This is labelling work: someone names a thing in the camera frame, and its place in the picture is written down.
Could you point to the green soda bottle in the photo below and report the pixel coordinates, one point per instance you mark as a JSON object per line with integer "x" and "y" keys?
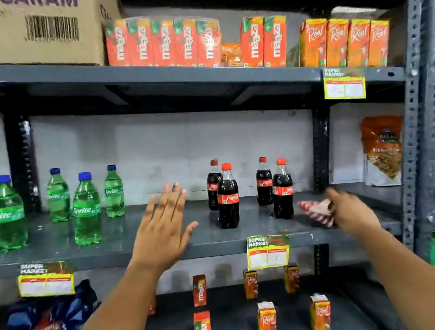
{"x": 114, "y": 195}
{"x": 86, "y": 213}
{"x": 59, "y": 201}
{"x": 7, "y": 216}

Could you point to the person's left little finger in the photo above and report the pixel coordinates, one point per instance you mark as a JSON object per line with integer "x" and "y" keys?
{"x": 151, "y": 210}

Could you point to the dark cola bottle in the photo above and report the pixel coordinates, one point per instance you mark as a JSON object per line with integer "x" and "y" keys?
{"x": 212, "y": 187}
{"x": 228, "y": 201}
{"x": 283, "y": 194}
{"x": 264, "y": 184}

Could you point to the person's left thumb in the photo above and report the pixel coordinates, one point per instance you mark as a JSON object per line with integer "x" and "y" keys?
{"x": 190, "y": 233}

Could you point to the shrink-wrapped pack of juice cartons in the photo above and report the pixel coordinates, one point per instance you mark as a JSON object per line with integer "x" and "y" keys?
{"x": 164, "y": 43}

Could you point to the yellow shelf price label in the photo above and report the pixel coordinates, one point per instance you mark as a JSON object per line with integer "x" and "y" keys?
{"x": 46, "y": 281}
{"x": 344, "y": 86}
{"x": 268, "y": 253}

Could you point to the small orange juice carton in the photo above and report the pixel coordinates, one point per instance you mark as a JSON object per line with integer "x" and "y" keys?
{"x": 320, "y": 315}
{"x": 292, "y": 279}
{"x": 251, "y": 285}
{"x": 267, "y": 323}

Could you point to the blue wrapped bottle pack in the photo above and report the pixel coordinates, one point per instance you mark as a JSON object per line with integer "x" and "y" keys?
{"x": 46, "y": 324}

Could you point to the grey metal shelf rack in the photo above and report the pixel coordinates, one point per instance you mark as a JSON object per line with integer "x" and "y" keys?
{"x": 69, "y": 84}

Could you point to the person's right hand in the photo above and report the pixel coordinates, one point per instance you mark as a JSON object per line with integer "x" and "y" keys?
{"x": 353, "y": 212}

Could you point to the tall red-orange juice carton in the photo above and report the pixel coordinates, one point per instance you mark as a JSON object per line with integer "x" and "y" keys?
{"x": 253, "y": 42}
{"x": 275, "y": 41}

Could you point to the red white striped cloth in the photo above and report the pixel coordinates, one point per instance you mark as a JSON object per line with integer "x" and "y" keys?
{"x": 317, "y": 211}

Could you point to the person's left hand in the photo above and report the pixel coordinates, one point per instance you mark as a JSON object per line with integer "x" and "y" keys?
{"x": 159, "y": 235}

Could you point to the person's left forearm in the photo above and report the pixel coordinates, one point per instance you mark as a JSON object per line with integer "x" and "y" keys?
{"x": 118, "y": 318}

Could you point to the small orange packet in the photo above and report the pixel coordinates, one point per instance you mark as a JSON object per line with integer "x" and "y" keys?
{"x": 231, "y": 54}

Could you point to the brown cardboard box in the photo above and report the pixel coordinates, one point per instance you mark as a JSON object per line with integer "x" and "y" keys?
{"x": 2, "y": 43}

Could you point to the person's right fingers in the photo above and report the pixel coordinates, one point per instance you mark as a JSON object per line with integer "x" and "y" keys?
{"x": 331, "y": 197}

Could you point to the tall orange juice carton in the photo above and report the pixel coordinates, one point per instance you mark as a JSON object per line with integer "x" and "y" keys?
{"x": 336, "y": 43}
{"x": 378, "y": 43}
{"x": 358, "y": 43}
{"x": 312, "y": 42}

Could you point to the person's right forearm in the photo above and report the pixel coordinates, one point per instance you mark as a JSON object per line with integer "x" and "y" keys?
{"x": 420, "y": 283}

